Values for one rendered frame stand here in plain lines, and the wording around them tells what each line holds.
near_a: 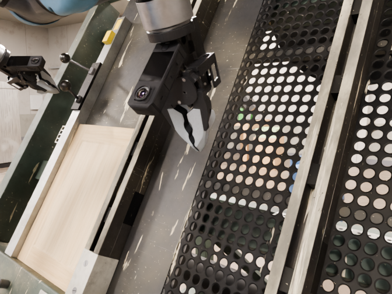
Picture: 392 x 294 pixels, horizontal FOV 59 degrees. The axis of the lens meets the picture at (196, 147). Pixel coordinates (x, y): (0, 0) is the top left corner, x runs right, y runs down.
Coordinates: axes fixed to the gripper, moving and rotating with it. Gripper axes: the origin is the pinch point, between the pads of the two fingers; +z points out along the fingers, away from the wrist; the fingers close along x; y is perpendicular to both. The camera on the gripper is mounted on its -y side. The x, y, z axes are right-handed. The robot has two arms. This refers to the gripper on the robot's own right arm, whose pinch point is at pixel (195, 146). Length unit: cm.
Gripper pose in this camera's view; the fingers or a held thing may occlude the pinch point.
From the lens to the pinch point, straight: 58.9
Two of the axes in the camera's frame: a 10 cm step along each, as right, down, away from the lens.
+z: 2.4, 8.3, 5.1
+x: -8.5, -0.7, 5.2
